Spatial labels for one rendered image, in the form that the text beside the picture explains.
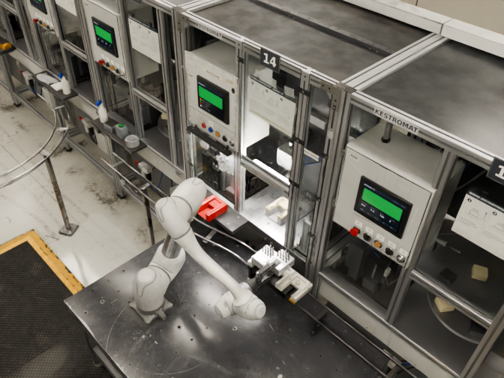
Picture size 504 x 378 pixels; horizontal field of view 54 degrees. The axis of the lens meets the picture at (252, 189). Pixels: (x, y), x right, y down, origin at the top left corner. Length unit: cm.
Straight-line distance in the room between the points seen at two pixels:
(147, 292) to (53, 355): 116
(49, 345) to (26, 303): 43
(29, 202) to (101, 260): 102
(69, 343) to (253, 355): 147
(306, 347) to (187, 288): 76
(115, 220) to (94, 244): 30
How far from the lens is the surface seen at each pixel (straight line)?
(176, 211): 226
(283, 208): 301
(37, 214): 466
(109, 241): 424
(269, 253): 280
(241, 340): 276
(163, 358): 273
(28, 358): 373
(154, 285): 270
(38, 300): 399
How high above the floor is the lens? 303
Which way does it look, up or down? 41 degrees down
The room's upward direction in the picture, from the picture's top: 2 degrees clockwise
